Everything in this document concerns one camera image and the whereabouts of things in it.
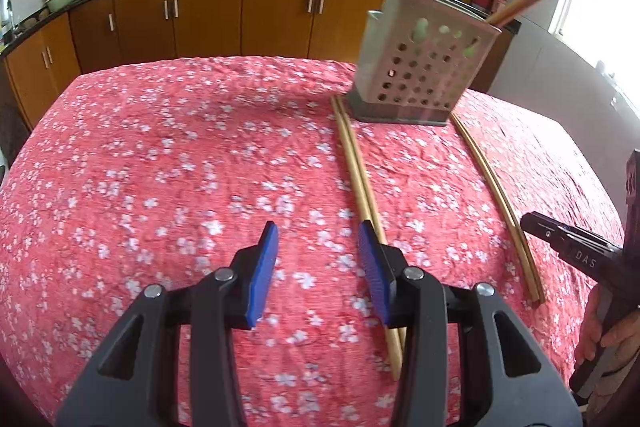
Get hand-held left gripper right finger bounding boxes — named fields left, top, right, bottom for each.
left=358, top=220, right=583, bottom=427

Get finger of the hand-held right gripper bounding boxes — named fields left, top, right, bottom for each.
left=520, top=212, right=627, bottom=282

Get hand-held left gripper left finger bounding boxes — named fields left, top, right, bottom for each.
left=55, top=221, right=280, bottom=427

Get perforated metal chopstick holder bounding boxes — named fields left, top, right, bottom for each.
left=347, top=0, right=502, bottom=126

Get person's right hand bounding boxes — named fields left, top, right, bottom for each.
left=574, top=284, right=640, bottom=413

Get red floral tablecloth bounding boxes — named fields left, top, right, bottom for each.
left=0, top=56, right=626, bottom=427

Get large bright window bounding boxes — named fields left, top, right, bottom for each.
left=547, top=0, right=640, bottom=108

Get wooden base cabinets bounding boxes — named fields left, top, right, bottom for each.
left=0, top=0, right=516, bottom=132

